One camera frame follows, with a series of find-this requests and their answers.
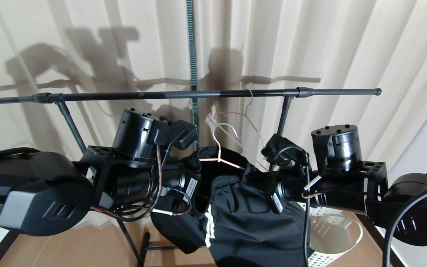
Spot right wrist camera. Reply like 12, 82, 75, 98
261, 133, 309, 166

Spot white laundry basket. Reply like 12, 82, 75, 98
297, 202, 363, 267

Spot black shorts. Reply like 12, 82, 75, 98
150, 146, 314, 267

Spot white curtain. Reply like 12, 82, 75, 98
0, 0, 427, 230

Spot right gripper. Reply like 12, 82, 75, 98
273, 178, 327, 215

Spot black clothes rack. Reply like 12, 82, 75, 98
0, 88, 382, 267

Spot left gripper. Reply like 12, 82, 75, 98
150, 167, 201, 206

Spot pink clothes hanger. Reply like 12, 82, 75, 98
199, 122, 246, 171
208, 89, 269, 172

